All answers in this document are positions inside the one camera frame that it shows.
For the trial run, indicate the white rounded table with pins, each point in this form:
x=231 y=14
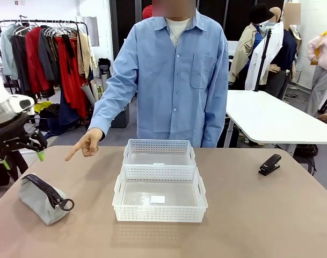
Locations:
x=270 y=115

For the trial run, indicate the mannequin in white coat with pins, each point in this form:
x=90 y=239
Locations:
x=284 y=53

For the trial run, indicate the charcoal hanging garment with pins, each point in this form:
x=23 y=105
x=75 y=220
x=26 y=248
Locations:
x=19 y=64

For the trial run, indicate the dark grey storage box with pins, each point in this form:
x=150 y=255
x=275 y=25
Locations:
x=120 y=118

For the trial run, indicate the red jacket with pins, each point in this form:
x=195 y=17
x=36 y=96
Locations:
x=35 y=59

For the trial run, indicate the yellow garment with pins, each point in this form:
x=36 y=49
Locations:
x=42 y=106

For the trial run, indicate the black clothes rack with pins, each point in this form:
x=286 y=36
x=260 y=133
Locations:
x=84 y=80

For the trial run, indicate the black scarf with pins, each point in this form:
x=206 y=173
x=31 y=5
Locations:
x=69 y=53

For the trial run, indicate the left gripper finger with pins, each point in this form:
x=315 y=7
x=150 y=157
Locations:
x=3 y=161
x=38 y=141

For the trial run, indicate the white basket label sticker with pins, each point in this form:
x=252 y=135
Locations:
x=158 y=199

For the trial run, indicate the black bag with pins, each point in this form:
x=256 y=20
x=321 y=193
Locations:
x=305 y=153

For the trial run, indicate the dark grey jacket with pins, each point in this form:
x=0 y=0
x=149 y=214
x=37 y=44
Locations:
x=49 y=56

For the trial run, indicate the red hat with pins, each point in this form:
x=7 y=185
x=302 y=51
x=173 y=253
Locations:
x=146 y=12

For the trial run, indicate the light blue jacket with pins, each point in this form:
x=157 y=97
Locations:
x=7 y=53

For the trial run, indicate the person in blue shirt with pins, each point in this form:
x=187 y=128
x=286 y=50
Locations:
x=174 y=80

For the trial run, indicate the red dress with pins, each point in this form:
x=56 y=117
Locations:
x=72 y=86

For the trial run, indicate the person's right hand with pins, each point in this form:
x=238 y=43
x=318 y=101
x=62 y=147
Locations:
x=91 y=142

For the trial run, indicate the white perforated plastic basket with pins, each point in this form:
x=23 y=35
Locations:
x=158 y=213
x=159 y=146

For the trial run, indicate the black tripod pole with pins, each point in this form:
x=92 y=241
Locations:
x=262 y=61

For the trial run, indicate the mannequin in beige coat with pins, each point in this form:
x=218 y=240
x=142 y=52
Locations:
x=243 y=53

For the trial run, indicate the beige hanging garment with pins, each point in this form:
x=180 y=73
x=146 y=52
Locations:
x=85 y=56

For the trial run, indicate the person's left forearm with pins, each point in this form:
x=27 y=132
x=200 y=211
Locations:
x=218 y=118

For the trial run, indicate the cream paper roll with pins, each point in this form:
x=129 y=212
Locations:
x=94 y=88

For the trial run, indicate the black stapler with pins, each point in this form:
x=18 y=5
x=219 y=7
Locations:
x=270 y=162

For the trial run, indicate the grey pouch with black zipper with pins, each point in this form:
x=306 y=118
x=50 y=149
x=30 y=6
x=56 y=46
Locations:
x=37 y=199

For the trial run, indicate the blue denim cloth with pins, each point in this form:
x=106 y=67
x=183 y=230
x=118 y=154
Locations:
x=66 y=118

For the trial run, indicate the grey cardboard tube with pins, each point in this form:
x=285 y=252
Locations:
x=103 y=80

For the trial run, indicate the person's right forearm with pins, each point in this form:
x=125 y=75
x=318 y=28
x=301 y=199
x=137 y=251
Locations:
x=109 y=107

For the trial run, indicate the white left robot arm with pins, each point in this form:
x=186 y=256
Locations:
x=0 y=91

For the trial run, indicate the person in pink top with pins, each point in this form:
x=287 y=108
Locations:
x=323 y=64

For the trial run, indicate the white paper roll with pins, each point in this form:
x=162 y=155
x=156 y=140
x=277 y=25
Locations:
x=88 y=94

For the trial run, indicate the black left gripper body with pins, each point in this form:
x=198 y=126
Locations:
x=4 y=138

